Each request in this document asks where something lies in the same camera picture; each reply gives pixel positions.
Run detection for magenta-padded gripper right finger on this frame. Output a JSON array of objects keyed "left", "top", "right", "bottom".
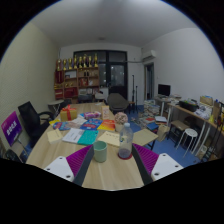
[{"left": 131, "top": 143, "right": 184, "bottom": 186}]

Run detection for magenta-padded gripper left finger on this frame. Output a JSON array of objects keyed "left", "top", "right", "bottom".
[{"left": 43, "top": 144, "right": 95, "bottom": 187}]

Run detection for clear plastic water bottle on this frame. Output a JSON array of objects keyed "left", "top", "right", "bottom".
[{"left": 118, "top": 122, "right": 134, "bottom": 160}]

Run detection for pale yellow book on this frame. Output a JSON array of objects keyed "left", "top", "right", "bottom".
[{"left": 46, "top": 128, "right": 64, "bottom": 145}]

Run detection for brown paper bag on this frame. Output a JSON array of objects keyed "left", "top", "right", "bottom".
[{"left": 156, "top": 123, "right": 171, "bottom": 143}]

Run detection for white booklet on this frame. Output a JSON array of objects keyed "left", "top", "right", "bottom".
[{"left": 61, "top": 127, "right": 85, "bottom": 145}]

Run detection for small low wooden table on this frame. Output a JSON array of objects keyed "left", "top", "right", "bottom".
[{"left": 132, "top": 128, "right": 159, "bottom": 152}]

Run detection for teal book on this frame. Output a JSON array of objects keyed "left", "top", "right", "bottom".
[{"left": 77, "top": 129, "right": 100, "bottom": 146}]

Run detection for white round stool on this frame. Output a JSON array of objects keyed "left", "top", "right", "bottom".
[{"left": 175, "top": 128, "right": 199, "bottom": 158}]

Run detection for pale green cup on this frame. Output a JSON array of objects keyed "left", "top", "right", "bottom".
[{"left": 92, "top": 140, "right": 108, "bottom": 163}]

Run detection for flat round red coaster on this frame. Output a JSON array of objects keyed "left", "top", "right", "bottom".
[{"left": 117, "top": 151, "right": 134, "bottom": 161}]

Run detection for blue book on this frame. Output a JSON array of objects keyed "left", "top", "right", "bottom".
[{"left": 79, "top": 118, "right": 103, "bottom": 131}]

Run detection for black mesh chair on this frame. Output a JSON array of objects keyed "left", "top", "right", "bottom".
[{"left": 2, "top": 148, "right": 23, "bottom": 164}]

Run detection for yellow gift box red ribbon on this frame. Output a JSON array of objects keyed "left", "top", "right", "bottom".
[{"left": 59, "top": 104, "right": 78, "bottom": 122}]

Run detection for beige paper envelope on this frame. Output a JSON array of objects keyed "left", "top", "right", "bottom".
[{"left": 97, "top": 130, "right": 122, "bottom": 148}]

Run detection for black office chair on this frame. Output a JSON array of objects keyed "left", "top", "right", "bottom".
[{"left": 17, "top": 100, "right": 54, "bottom": 148}]

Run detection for pink box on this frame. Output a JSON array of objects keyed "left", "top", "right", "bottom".
[{"left": 83, "top": 111, "right": 102, "bottom": 120}]

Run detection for orange book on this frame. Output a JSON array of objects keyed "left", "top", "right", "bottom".
[{"left": 97, "top": 118, "right": 116, "bottom": 132}]

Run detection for cluttered side desk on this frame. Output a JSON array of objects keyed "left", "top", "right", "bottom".
[{"left": 154, "top": 94, "right": 224, "bottom": 163}]

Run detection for small potted pink flowers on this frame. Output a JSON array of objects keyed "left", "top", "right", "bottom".
[{"left": 113, "top": 111, "right": 129, "bottom": 133}]

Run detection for small round white table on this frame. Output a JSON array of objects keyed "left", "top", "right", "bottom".
[{"left": 47, "top": 99, "right": 65, "bottom": 116}]

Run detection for purple sign board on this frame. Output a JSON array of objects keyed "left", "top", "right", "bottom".
[{"left": 0, "top": 110, "right": 24, "bottom": 148}]

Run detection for small tan carton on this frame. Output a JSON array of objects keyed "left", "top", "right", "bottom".
[{"left": 101, "top": 105, "right": 111, "bottom": 121}]

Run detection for black computer monitor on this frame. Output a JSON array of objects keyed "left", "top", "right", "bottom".
[{"left": 157, "top": 83, "right": 172, "bottom": 98}]

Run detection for grey padded chair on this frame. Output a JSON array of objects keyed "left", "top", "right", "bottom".
[{"left": 106, "top": 92, "right": 130, "bottom": 115}]

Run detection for black tripod stand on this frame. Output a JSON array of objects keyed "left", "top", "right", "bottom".
[{"left": 130, "top": 74, "right": 140, "bottom": 108}]

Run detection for wooden shelf unit with trophies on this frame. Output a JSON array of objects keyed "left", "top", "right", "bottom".
[{"left": 53, "top": 53, "right": 101, "bottom": 102}]

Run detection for dark glass door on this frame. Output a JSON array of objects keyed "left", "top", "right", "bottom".
[{"left": 73, "top": 49, "right": 129, "bottom": 101}]

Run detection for white air conditioner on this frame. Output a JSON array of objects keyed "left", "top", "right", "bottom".
[{"left": 141, "top": 49, "right": 158, "bottom": 63}]

